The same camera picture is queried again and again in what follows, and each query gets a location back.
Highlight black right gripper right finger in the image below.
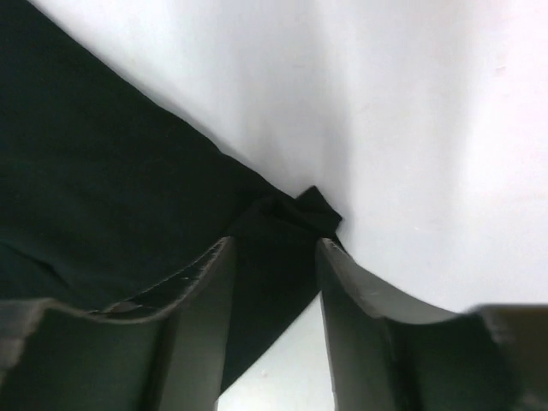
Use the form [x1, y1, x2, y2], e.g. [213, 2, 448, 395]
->
[316, 239, 547, 410]

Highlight black t-shirt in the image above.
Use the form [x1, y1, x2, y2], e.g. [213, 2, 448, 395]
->
[1, 1, 341, 387]

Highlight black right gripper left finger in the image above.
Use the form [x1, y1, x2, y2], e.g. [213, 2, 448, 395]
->
[1, 237, 235, 410]

